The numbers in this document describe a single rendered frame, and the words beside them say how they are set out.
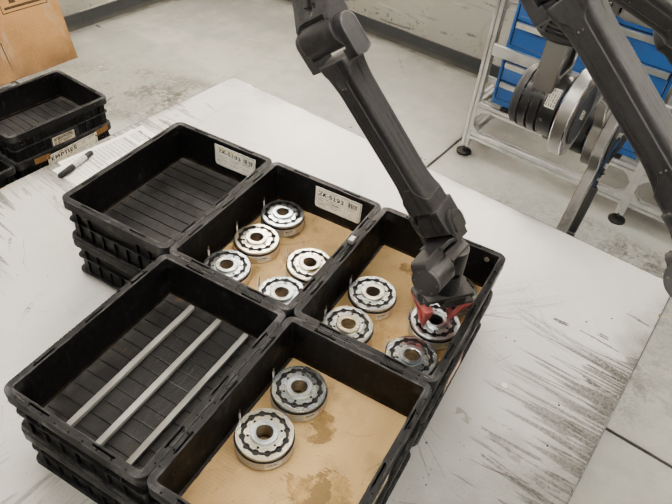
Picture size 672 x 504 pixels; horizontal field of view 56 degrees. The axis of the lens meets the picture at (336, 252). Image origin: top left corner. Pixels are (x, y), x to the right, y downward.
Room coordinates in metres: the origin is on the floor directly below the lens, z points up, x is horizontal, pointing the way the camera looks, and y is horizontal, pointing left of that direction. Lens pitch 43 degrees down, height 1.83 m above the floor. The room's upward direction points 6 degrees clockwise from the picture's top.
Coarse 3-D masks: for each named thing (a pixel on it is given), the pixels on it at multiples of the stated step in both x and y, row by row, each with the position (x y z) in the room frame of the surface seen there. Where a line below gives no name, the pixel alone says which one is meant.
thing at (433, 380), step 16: (384, 208) 1.15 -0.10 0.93; (368, 224) 1.08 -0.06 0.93; (496, 256) 1.03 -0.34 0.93; (496, 272) 0.97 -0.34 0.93; (320, 288) 0.87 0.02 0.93; (304, 304) 0.82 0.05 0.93; (480, 304) 0.88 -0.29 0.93; (304, 320) 0.78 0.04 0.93; (464, 320) 0.83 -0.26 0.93; (336, 336) 0.75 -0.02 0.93; (464, 336) 0.80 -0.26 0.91; (368, 352) 0.73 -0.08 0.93; (448, 352) 0.76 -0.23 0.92; (400, 368) 0.70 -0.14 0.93; (432, 384) 0.68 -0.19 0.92
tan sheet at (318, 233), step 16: (304, 224) 1.18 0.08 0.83; (320, 224) 1.18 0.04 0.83; (336, 224) 1.19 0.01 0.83; (288, 240) 1.11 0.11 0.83; (304, 240) 1.12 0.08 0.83; (320, 240) 1.12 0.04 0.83; (336, 240) 1.13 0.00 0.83; (288, 256) 1.06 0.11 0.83; (256, 272) 0.99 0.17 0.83; (272, 272) 1.00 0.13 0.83; (256, 288) 0.95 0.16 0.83
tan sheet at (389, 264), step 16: (384, 256) 1.09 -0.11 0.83; (400, 256) 1.10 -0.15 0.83; (368, 272) 1.03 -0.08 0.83; (384, 272) 1.04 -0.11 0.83; (400, 272) 1.05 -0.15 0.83; (400, 288) 1.00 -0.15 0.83; (480, 288) 1.02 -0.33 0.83; (336, 304) 0.93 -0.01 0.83; (400, 304) 0.95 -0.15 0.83; (384, 320) 0.90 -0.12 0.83; (400, 320) 0.90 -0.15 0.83; (384, 336) 0.85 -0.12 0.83; (400, 336) 0.86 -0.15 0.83; (384, 352) 0.81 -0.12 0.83
